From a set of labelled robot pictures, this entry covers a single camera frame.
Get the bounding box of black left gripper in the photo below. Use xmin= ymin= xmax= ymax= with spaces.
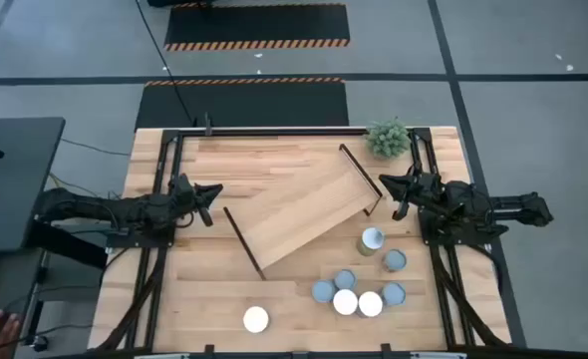
xmin=171 ymin=172 xmax=224 ymax=229

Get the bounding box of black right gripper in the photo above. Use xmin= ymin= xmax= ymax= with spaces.
xmin=378 ymin=172 xmax=447 ymax=221

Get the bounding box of tall peaches can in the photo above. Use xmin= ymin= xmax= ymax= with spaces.
xmin=356 ymin=226 xmax=387 ymax=257

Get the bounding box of short green tuna fish can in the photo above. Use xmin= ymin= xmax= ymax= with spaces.
xmin=333 ymin=268 xmax=358 ymax=291

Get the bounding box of tall carrots can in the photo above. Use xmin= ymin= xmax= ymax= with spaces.
xmin=357 ymin=290 xmax=385 ymax=319

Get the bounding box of tall mixed vegetables can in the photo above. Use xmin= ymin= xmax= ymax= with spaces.
xmin=332 ymin=288 xmax=360 ymax=317

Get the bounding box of short green peas can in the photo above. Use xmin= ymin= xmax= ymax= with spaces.
xmin=311 ymin=278 xmax=337 ymax=304

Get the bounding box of tall red tomato can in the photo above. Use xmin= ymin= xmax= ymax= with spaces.
xmin=242 ymin=305 xmax=270 ymax=334

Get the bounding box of bushy succulent in white pot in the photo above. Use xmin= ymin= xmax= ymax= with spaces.
xmin=364 ymin=117 xmax=413 ymax=160

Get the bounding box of short can grey lid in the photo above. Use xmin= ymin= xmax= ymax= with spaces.
xmin=381 ymin=281 xmax=408 ymax=307
xmin=383 ymin=248 xmax=409 ymax=273

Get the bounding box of black hazard-striped floor mat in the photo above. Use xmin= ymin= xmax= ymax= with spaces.
xmin=162 ymin=2 xmax=351 ymax=52
xmin=134 ymin=77 xmax=350 ymax=129

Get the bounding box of black desk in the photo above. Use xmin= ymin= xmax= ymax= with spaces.
xmin=0 ymin=117 xmax=67 ymax=255

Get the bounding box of black power plug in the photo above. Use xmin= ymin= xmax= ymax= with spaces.
xmin=27 ymin=334 xmax=50 ymax=353

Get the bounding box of black aluminium rig frame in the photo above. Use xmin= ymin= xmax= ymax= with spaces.
xmin=94 ymin=127 xmax=512 ymax=353

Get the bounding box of wooden shelf black metal frame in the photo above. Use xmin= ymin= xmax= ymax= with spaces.
xmin=222 ymin=143 xmax=384 ymax=281

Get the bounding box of grey floor cable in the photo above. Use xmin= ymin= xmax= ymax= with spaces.
xmin=59 ymin=137 xmax=132 ymax=158

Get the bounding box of black floor cable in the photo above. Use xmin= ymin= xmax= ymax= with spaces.
xmin=134 ymin=0 xmax=198 ymax=127

